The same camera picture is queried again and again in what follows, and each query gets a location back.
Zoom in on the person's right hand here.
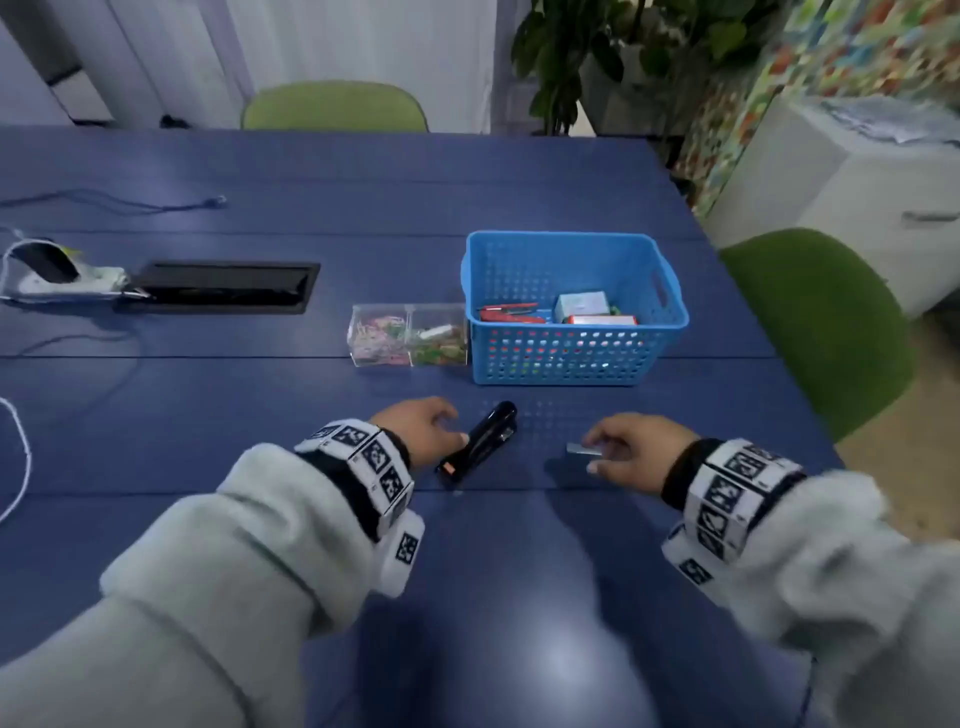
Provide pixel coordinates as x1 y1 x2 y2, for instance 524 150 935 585
581 412 702 497

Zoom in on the person's left hand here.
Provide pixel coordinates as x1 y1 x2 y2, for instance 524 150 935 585
369 396 471 472

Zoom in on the black stapler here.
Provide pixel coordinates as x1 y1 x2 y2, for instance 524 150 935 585
435 400 519 486

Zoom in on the person's right forearm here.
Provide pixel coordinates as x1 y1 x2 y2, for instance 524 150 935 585
660 438 960 728

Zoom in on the person's left forearm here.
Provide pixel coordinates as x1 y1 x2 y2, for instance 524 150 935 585
0 442 426 728

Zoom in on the white marker wristband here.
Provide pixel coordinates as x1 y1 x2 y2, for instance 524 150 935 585
294 418 426 600
661 438 808 587

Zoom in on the clear box of paper clips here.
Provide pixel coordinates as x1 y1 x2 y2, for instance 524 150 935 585
347 302 471 369

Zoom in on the blue plastic basket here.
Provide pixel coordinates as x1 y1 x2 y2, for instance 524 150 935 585
459 230 690 388

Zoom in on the red stapler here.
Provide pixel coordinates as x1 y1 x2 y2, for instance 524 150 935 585
477 302 549 325

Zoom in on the white and teal small box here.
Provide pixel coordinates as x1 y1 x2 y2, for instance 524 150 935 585
553 291 612 324

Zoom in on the green chair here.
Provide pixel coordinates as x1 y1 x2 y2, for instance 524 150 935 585
718 228 918 444
240 80 431 135

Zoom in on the white cabinet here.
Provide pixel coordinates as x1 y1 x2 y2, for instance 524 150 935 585
701 93 960 322

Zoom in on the white power strip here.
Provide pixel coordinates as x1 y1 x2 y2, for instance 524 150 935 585
0 264 132 304

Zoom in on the green potted plant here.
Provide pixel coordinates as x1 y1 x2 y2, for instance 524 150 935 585
510 0 781 138

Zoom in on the colourful mosaic panel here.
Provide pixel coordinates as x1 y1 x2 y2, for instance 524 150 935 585
671 0 960 220

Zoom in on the black table cable hatch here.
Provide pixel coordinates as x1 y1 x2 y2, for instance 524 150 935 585
120 260 322 315

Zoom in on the dark cable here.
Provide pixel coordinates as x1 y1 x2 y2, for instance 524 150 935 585
0 330 147 421

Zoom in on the thin blue cable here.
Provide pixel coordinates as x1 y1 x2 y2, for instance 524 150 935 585
0 189 228 219

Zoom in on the white cable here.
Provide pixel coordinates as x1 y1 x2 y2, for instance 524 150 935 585
0 397 34 526

